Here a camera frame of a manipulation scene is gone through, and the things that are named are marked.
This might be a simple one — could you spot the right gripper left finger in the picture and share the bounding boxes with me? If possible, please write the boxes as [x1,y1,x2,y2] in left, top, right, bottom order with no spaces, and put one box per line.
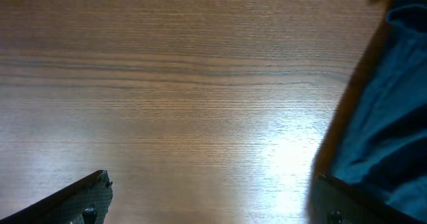
[1,170,113,224]

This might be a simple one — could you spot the navy blue garment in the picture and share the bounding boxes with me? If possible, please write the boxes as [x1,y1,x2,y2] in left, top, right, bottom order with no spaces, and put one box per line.
[328,0,426,221]

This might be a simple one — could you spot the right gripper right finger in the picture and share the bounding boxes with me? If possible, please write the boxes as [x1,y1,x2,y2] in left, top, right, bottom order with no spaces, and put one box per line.
[308,174,423,224]

